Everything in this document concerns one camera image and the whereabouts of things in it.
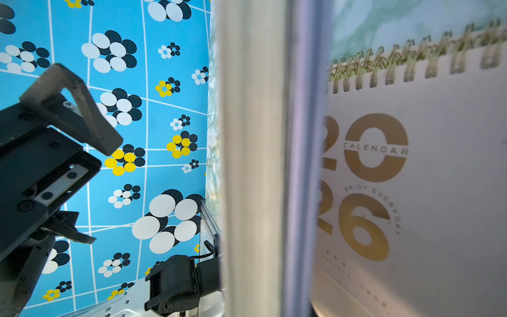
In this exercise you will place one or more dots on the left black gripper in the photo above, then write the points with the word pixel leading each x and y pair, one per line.
pixel 42 168

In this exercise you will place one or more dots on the purple calendar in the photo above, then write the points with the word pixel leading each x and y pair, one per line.
pixel 272 83

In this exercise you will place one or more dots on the pink calendar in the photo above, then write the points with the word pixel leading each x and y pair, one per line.
pixel 412 218

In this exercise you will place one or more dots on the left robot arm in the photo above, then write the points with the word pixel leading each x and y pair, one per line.
pixel 174 286

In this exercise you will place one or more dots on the aluminium front rail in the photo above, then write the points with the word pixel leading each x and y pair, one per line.
pixel 211 235

